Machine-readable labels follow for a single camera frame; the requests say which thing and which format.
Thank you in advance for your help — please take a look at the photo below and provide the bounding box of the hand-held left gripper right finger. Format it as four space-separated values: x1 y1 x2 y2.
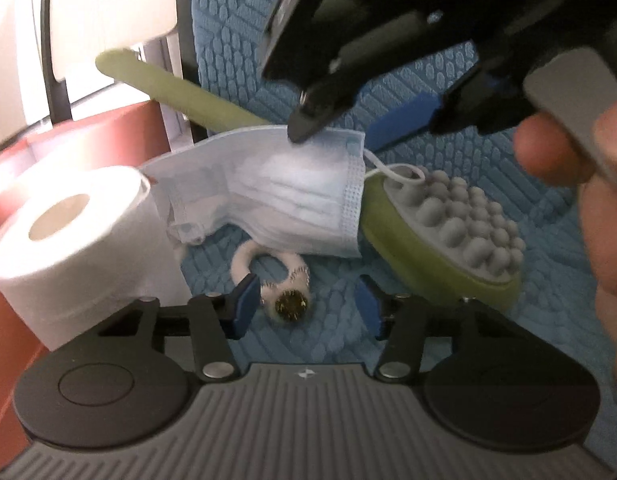
355 275 526 382

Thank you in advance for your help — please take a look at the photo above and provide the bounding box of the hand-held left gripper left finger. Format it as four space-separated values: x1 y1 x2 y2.
96 274 262 382

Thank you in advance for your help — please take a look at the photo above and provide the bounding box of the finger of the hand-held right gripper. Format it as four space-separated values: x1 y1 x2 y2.
287 10 439 143
365 59 533 152

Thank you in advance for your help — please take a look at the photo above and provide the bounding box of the white furry ring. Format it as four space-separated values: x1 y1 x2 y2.
231 240 313 330

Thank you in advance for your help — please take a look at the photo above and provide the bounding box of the blue face mask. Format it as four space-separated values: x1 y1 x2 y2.
141 127 424 259

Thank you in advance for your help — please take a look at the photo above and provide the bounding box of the orange cardboard box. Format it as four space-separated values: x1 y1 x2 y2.
0 102 194 461

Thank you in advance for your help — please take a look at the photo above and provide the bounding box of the person's right hand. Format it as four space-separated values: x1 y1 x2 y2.
515 94 617 381

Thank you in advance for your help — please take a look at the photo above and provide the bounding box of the green massage hammer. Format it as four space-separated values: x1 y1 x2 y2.
96 49 526 306

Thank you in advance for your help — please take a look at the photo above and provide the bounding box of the blue cushioned chair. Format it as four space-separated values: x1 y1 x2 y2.
176 0 617 376

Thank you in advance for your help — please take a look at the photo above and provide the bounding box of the white toilet paper roll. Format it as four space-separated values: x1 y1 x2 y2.
0 166 189 353

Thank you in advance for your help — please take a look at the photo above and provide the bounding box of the beige chair with black frame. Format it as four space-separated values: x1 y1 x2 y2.
31 0 199 146

